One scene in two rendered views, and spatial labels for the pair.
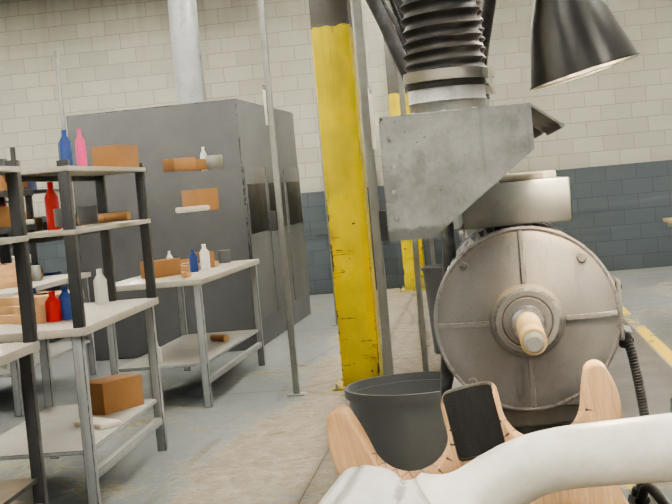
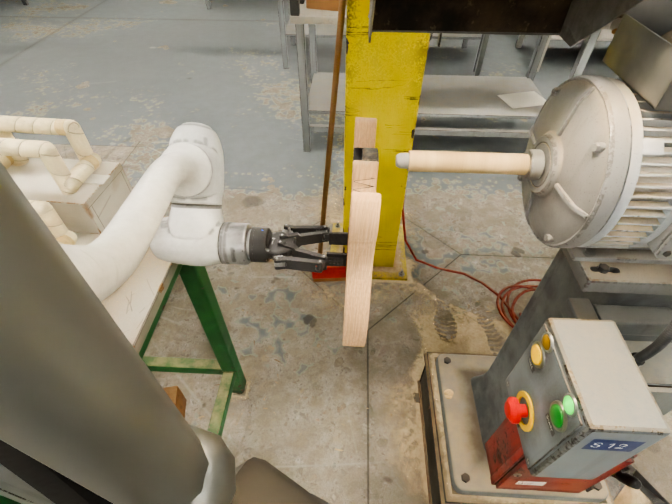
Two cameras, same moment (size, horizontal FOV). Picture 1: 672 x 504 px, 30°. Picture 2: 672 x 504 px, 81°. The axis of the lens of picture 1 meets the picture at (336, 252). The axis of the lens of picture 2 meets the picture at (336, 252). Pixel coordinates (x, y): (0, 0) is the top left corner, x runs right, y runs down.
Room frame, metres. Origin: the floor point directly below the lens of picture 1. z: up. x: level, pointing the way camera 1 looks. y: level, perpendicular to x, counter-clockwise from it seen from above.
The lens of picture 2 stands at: (1.33, -0.74, 1.60)
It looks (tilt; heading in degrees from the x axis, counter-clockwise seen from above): 46 degrees down; 86
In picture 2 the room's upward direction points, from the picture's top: straight up
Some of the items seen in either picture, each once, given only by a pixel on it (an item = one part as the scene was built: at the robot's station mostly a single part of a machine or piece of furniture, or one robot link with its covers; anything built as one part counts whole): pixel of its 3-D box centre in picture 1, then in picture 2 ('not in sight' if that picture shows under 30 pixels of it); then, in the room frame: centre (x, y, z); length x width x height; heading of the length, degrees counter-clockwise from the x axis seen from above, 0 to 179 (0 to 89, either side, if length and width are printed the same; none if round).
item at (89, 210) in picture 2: not in sight; (63, 208); (0.75, -0.01, 1.02); 0.27 x 0.15 x 0.17; 171
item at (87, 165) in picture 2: not in sight; (82, 170); (0.85, -0.02, 1.12); 0.11 x 0.03 x 0.03; 81
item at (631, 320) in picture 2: not in sight; (630, 320); (1.86, -0.39, 1.02); 0.13 x 0.04 x 0.04; 173
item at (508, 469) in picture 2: not in sight; (555, 449); (1.92, -0.44, 0.49); 0.25 x 0.12 x 0.37; 173
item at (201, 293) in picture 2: not in sight; (216, 331); (0.97, 0.01, 0.45); 0.05 x 0.05 x 0.90; 83
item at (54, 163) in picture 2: not in sight; (59, 170); (0.83, -0.06, 1.15); 0.03 x 0.03 x 0.09
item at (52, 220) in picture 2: not in sight; (55, 227); (0.81, -0.14, 1.07); 0.03 x 0.03 x 0.09
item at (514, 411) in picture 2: not in sight; (519, 410); (1.63, -0.51, 0.98); 0.04 x 0.04 x 0.04; 83
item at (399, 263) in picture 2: not in sight; (368, 247); (1.61, 0.78, 0.02); 0.40 x 0.40 x 0.02; 83
